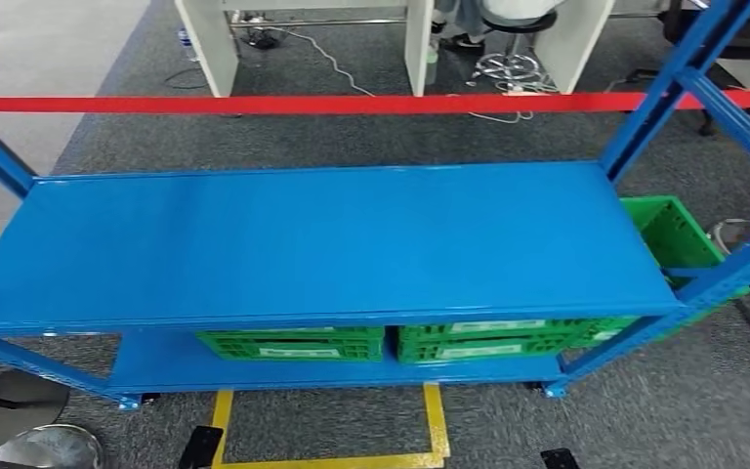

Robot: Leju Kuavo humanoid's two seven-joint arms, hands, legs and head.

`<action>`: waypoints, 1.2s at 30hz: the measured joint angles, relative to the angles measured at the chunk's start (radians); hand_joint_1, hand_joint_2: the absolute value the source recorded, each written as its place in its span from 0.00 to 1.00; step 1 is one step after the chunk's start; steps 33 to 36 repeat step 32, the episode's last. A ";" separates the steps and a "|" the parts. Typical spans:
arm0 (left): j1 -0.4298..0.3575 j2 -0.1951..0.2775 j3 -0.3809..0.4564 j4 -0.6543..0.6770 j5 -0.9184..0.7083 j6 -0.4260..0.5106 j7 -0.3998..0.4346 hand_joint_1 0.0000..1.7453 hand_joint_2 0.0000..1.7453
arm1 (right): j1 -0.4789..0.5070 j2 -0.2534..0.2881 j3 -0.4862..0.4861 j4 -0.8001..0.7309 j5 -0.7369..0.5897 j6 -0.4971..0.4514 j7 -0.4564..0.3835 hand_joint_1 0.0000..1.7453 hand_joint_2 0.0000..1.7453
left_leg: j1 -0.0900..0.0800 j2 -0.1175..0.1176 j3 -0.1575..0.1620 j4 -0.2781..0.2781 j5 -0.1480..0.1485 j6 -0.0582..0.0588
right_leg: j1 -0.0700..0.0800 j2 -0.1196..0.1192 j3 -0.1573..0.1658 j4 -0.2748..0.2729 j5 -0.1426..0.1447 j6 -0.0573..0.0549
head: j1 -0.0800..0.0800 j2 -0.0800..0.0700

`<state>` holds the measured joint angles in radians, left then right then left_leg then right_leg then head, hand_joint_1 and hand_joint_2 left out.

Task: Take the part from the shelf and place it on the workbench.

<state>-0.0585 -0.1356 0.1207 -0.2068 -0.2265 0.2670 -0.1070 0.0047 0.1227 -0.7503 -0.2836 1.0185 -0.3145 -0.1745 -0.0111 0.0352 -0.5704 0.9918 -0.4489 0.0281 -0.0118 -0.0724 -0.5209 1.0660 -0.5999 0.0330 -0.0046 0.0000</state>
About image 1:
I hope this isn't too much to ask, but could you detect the green plastic crate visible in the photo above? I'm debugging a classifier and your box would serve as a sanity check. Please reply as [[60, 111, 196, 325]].
[[397, 317, 593, 365], [195, 326, 386, 363], [571, 195, 750, 351]]

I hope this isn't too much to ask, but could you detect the red barrier belt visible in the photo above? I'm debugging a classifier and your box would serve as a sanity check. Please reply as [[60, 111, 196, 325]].
[[0, 89, 750, 116]]

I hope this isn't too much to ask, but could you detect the yellow floor tape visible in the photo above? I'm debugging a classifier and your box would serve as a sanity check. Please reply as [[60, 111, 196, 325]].
[[209, 383, 452, 469]]

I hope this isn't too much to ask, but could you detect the black stool with chrome base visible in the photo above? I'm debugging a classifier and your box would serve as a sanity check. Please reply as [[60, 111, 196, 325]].
[[465, 13, 561, 89]]

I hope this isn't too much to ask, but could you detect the person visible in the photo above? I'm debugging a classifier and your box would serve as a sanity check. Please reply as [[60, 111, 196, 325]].
[[432, 0, 567, 50]]

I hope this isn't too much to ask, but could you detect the white desk with metal bar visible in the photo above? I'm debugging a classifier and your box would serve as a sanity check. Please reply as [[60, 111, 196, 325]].
[[174, 0, 436, 99]]

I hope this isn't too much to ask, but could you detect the clear water bottle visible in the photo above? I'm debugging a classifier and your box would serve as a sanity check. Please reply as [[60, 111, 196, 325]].
[[177, 26, 198, 63]]

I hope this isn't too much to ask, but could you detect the white desk panel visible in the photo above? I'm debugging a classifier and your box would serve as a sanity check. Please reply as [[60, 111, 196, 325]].
[[533, 0, 617, 95]]

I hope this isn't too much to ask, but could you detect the chrome round base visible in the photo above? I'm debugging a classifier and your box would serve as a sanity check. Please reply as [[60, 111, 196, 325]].
[[704, 218, 750, 257]]

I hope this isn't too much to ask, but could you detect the black office chair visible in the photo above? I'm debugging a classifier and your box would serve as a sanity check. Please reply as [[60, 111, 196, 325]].
[[627, 0, 750, 137]]

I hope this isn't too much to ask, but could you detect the tangled white cable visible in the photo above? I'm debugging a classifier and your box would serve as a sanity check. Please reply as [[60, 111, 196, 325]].
[[465, 80, 561, 125]]

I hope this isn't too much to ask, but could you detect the white floor cable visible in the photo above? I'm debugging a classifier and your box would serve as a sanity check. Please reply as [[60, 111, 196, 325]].
[[271, 25, 376, 99]]

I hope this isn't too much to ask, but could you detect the black cable bundle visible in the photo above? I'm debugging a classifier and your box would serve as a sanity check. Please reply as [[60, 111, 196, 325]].
[[238, 13, 286, 52]]

